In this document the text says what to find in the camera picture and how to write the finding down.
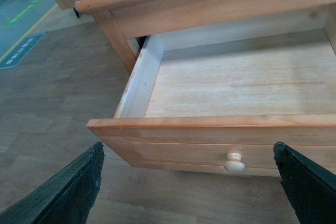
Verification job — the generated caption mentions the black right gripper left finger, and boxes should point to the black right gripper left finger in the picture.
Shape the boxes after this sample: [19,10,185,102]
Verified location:
[1,142,104,223]

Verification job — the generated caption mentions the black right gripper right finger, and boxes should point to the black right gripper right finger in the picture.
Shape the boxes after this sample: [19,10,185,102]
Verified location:
[273,142,335,223]

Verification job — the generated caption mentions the round wooden drawer knob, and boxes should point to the round wooden drawer knob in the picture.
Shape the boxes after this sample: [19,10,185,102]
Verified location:
[224,152,245,173]

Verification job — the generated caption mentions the wooden drawer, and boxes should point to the wooden drawer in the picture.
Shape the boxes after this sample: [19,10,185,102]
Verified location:
[87,5,336,178]

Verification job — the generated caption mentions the black cabinet leg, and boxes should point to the black cabinet leg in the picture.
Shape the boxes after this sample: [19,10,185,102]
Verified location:
[73,8,80,18]

